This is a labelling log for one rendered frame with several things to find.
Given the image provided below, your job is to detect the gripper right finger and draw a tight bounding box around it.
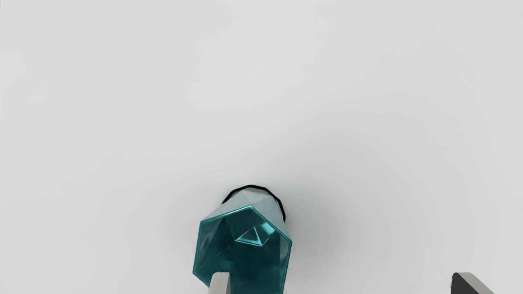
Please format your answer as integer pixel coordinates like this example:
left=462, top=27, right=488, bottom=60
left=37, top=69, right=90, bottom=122
left=451, top=272, right=495, bottom=294

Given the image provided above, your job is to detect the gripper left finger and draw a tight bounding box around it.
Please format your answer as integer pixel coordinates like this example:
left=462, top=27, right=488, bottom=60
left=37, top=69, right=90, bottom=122
left=208, top=272, right=231, bottom=294

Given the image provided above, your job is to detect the teal faceted mug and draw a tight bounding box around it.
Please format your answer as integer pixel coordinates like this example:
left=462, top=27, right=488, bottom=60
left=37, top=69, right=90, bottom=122
left=192, top=187, right=293, bottom=294

